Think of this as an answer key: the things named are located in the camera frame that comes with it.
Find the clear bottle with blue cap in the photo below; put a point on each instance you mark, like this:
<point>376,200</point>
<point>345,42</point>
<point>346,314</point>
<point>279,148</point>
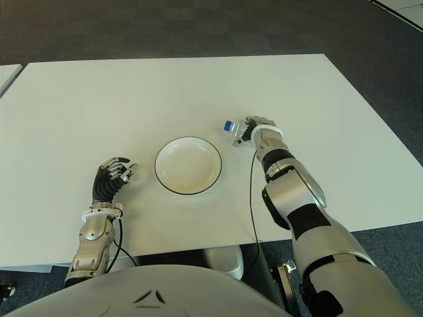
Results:
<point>236,128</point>

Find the grey robot torso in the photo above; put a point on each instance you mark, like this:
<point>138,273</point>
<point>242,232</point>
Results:
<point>148,294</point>

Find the white cylinder under table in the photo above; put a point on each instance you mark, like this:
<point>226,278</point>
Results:
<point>228,262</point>

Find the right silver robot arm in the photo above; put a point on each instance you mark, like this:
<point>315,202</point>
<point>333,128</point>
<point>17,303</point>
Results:
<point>314,214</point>

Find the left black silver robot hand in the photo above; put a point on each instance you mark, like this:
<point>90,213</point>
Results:
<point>105,185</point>

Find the white plate with black rim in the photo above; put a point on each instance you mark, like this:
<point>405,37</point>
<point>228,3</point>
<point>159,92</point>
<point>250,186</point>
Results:
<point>188,165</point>

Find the neighbouring white table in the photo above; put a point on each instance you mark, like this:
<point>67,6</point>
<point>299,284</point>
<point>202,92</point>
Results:
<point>8,77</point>

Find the metal bracket stand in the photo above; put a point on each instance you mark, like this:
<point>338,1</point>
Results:
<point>284,284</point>

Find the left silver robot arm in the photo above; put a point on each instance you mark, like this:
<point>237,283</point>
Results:
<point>94,237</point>

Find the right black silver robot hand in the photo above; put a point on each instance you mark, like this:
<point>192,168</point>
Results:
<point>256,123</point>

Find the black caster with metal frame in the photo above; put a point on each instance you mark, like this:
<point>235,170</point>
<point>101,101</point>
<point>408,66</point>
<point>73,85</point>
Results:
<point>8,290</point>

